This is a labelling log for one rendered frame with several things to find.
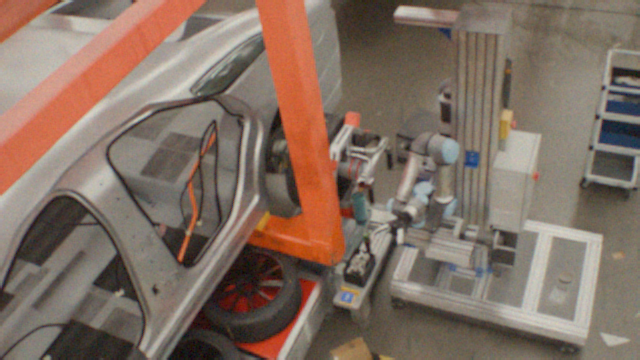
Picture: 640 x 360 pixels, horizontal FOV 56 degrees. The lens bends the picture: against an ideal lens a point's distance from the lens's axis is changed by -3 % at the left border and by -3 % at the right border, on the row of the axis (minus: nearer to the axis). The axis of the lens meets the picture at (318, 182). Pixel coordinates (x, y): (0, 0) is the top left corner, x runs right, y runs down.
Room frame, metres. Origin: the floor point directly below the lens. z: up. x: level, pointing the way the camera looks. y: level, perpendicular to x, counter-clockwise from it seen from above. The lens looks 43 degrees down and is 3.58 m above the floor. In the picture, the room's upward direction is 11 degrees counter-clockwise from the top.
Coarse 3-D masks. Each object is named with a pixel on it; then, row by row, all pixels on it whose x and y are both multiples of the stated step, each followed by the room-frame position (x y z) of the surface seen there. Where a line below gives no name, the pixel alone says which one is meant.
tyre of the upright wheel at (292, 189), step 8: (328, 120) 3.11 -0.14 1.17; (336, 120) 3.10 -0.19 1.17; (344, 120) 3.15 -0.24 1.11; (328, 128) 3.02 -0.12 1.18; (336, 128) 3.05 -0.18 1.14; (328, 136) 2.96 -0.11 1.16; (328, 144) 2.93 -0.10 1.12; (288, 160) 2.93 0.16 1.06; (288, 168) 2.89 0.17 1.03; (288, 176) 2.87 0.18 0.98; (288, 184) 2.86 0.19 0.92; (296, 184) 2.83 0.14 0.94; (288, 192) 2.86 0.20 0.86; (296, 192) 2.82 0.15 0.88; (344, 192) 3.03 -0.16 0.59; (296, 200) 2.84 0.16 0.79
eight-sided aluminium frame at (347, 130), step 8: (344, 128) 3.06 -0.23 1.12; (352, 128) 3.05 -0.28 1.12; (344, 136) 3.00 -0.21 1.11; (360, 136) 3.18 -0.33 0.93; (336, 144) 2.92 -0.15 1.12; (344, 144) 2.94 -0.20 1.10; (360, 144) 3.22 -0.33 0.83; (336, 152) 2.87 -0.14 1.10; (360, 152) 3.20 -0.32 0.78; (336, 168) 2.81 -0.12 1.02; (336, 176) 2.80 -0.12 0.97; (352, 184) 3.06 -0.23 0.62; (336, 192) 2.77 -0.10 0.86; (344, 200) 2.92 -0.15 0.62; (352, 200) 2.93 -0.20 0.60
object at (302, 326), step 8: (328, 272) 2.53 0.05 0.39; (320, 280) 2.48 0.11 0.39; (328, 280) 2.50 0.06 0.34; (320, 288) 2.41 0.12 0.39; (328, 288) 2.47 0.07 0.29; (312, 296) 2.36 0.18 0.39; (320, 296) 2.39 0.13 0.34; (312, 304) 2.30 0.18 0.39; (320, 304) 2.36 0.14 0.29; (304, 312) 2.25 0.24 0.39; (312, 312) 2.28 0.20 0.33; (304, 320) 2.20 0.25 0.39; (312, 320) 2.25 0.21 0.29; (296, 328) 2.15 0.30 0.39; (304, 328) 2.17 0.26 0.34; (288, 336) 2.10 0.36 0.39; (296, 336) 2.09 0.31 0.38; (304, 336) 2.15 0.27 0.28; (288, 344) 2.05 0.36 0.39; (296, 344) 2.07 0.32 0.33; (280, 352) 2.00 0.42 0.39; (288, 352) 2.00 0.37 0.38
